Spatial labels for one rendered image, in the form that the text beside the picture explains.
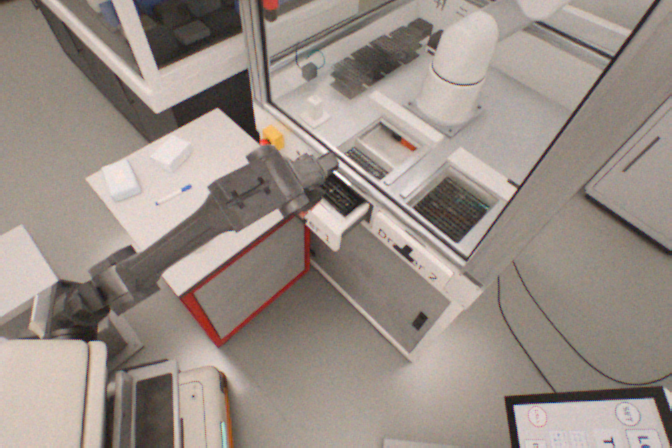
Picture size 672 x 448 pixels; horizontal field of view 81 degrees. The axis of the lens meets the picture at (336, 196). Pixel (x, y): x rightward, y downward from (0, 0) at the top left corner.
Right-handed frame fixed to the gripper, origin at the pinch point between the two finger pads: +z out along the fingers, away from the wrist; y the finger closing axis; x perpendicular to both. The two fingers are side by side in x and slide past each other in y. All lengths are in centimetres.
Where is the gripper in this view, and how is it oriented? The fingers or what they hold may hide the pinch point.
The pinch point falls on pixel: (305, 211)
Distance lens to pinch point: 119.8
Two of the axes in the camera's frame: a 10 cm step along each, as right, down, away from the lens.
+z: -0.4, 5.6, 8.3
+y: 7.1, -5.7, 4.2
